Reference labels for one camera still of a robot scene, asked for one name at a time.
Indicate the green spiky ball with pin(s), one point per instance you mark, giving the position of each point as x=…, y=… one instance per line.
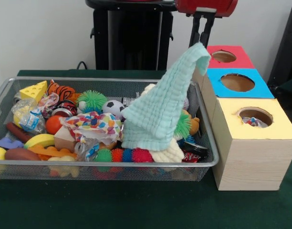
x=92, y=99

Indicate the shallow mesh bin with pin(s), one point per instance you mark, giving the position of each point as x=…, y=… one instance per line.
x=112, y=87

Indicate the orange-red ball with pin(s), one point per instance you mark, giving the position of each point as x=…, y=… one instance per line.
x=53, y=125

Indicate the dark green tablecloth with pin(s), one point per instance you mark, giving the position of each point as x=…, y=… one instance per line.
x=136, y=205
x=291, y=95

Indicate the wooden box with three holes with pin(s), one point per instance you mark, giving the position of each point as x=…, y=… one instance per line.
x=251, y=164

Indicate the light blue knitted cloth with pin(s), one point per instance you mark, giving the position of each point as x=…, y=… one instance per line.
x=158, y=109

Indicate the colourful patterned cloth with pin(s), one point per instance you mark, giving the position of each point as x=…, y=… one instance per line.
x=253, y=121

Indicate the black and white soccer ball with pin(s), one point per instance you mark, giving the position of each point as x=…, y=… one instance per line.
x=112, y=107

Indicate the multicolour spiky caterpillar toy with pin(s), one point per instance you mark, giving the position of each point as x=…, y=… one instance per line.
x=138, y=155

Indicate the yellow toy banana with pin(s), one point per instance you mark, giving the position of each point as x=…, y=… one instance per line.
x=39, y=140

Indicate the cream knitted cloth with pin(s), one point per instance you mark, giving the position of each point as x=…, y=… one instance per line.
x=167, y=152

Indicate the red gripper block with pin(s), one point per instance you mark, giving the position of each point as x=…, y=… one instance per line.
x=208, y=4

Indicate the yellow cheese wedge toy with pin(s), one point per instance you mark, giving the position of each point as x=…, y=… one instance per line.
x=34, y=90

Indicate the orange tiger plush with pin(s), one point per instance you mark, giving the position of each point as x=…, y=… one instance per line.
x=61, y=91

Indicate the colourful spotted cloth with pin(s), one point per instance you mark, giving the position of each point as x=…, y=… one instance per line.
x=96, y=124

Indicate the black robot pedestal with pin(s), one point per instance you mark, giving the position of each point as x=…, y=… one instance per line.
x=131, y=40

